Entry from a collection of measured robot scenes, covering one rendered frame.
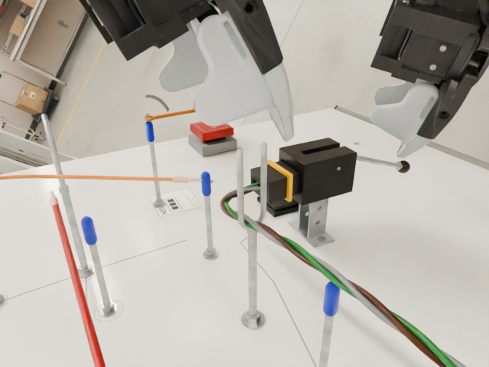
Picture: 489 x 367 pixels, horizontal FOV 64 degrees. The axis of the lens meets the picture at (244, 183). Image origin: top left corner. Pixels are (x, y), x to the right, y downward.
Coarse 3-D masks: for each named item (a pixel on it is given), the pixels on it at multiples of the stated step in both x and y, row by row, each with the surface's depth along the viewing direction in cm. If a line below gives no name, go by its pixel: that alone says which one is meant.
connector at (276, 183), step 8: (256, 168) 34; (272, 168) 34; (288, 168) 34; (256, 176) 33; (272, 176) 33; (280, 176) 33; (296, 176) 33; (272, 184) 32; (280, 184) 32; (296, 184) 33; (256, 192) 34; (272, 192) 32; (280, 192) 33; (296, 192) 34; (272, 200) 33
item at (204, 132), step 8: (192, 128) 57; (200, 128) 56; (208, 128) 56; (216, 128) 56; (224, 128) 56; (232, 128) 56; (200, 136) 55; (208, 136) 55; (216, 136) 56; (224, 136) 56
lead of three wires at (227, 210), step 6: (246, 186) 33; (252, 186) 33; (258, 186) 33; (228, 192) 31; (234, 192) 32; (246, 192) 33; (222, 198) 30; (228, 198) 30; (222, 204) 28; (222, 210) 28; (228, 210) 27; (234, 210) 27; (228, 216) 27; (234, 216) 26; (246, 216) 25; (246, 222) 25
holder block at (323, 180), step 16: (304, 144) 36; (320, 144) 36; (336, 144) 36; (288, 160) 34; (304, 160) 33; (320, 160) 33; (336, 160) 34; (352, 160) 34; (304, 176) 33; (320, 176) 34; (336, 176) 34; (352, 176) 35; (304, 192) 34; (320, 192) 34; (336, 192) 35
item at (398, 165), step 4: (360, 156) 38; (360, 160) 38; (364, 160) 38; (368, 160) 38; (372, 160) 38; (376, 160) 39; (380, 160) 39; (380, 164) 39; (384, 164) 39; (388, 164) 40; (392, 164) 40; (396, 164) 40; (400, 164) 40; (340, 168) 34; (396, 168) 41; (400, 168) 40
